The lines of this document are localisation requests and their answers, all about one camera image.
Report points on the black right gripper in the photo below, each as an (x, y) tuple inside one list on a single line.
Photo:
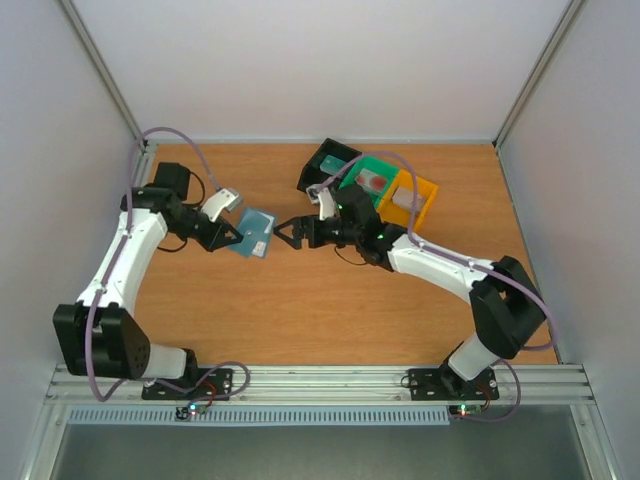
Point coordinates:
[(307, 231)]

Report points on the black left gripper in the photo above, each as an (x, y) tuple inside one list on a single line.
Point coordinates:
[(224, 226)]

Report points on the teal card holder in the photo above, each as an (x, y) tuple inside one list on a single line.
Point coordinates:
[(256, 227)]

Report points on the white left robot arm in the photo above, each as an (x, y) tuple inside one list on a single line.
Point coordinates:
[(97, 334)]

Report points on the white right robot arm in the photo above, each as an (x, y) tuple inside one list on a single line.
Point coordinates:
[(505, 305)]

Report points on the teal card in bin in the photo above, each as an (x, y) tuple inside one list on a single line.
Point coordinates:
[(332, 165)]

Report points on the red patterned card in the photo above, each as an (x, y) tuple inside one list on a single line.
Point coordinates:
[(371, 181)]

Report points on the white VIP card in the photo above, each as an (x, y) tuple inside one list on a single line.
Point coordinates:
[(406, 199)]

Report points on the black plastic bin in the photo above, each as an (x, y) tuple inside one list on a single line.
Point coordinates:
[(311, 174)]

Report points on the yellow plastic bin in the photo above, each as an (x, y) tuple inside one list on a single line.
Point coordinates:
[(393, 214)]

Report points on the green plastic bin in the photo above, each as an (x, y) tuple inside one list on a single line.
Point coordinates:
[(372, 163)]

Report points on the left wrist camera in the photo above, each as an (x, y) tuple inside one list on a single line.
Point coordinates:
[(222, 200)]

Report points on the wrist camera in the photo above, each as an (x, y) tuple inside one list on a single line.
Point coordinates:
[(222, 200), (323, 199)]

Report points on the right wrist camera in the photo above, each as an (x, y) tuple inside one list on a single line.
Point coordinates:
[(323, 199)]

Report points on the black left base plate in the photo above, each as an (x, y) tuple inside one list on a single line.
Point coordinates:
[(184, 389)]

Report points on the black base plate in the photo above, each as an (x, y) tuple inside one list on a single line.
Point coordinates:
[(184, 389), (434, 384)]

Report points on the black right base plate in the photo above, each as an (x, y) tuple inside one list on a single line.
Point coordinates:
[(434, 384)]

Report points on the grey slotted cable duct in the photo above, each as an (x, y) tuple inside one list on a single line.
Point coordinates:
[(261, 416)]

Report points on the aluminium front rail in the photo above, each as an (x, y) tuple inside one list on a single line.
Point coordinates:
[(386, 385)]

